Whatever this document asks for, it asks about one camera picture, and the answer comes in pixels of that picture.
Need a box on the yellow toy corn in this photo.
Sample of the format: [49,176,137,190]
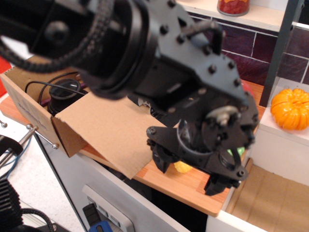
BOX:
[174,161,193,174]

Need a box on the pink plastic plate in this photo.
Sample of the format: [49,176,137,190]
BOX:
[241,79,254,96]

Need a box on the jar with red contents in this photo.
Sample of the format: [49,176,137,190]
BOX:
[217,0,251,16]

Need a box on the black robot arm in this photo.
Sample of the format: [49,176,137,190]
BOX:
[0,0,259,196]

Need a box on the grey power strip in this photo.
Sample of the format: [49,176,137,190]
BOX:
[82,185,135,232]

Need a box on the green toy bitter gourd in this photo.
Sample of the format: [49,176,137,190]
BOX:
[227,147,245,157]

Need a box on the orange toy pumpkin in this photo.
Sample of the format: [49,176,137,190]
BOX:
[270,88,309,131]

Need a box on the brown cardboard box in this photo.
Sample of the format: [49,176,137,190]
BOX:
[0,67,161,178]

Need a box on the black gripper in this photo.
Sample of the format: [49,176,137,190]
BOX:
[147,120,249,196]

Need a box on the black finned heat sink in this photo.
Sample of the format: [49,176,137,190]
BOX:
[0,179,23,232]

